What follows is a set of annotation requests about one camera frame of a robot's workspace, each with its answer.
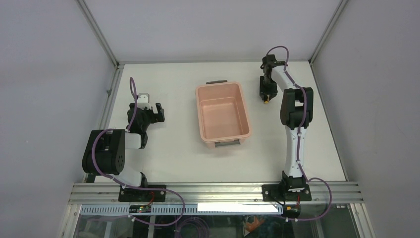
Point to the pink plastic bin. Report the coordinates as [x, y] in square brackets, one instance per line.
[223, 117]

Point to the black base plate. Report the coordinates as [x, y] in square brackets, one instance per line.
[277, 192]
[135, 195]

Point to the aluminium mounting rail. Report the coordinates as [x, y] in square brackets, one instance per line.
[339, 192]

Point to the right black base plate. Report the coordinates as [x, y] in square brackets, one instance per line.
[277, 192]

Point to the white slotted cable duct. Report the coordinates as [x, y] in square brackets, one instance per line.
[192, 209]

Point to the orange object under table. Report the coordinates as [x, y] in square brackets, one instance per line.
[252, 222]

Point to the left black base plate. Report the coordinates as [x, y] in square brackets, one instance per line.
[135, 195]

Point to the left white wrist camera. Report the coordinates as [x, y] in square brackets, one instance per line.
[143, 101]

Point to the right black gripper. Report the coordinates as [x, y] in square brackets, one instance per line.
[264, 91]

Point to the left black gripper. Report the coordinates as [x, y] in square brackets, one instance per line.
[159, 118]

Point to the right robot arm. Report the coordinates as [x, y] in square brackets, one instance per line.
[296, 113]

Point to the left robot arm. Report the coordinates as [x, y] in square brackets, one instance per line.
[105, 151]

